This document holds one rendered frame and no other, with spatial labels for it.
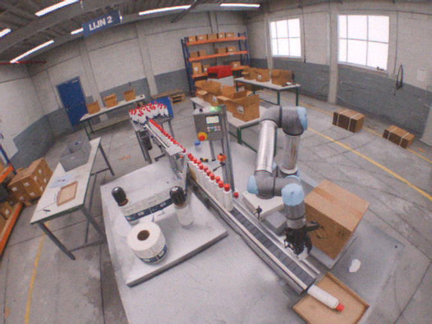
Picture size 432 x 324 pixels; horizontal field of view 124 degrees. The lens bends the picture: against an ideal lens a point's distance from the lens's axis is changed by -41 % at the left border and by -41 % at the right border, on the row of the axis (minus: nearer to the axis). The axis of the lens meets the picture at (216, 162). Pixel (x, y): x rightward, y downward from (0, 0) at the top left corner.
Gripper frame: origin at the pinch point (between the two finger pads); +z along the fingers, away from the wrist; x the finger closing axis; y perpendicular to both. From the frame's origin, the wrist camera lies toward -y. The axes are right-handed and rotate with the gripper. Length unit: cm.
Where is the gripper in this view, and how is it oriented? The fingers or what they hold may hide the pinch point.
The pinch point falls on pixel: (304, 255)
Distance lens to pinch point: 90.3
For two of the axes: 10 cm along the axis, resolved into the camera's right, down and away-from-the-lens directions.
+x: 4.5, 1.0, -8.9
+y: -8.4, 3.8, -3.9
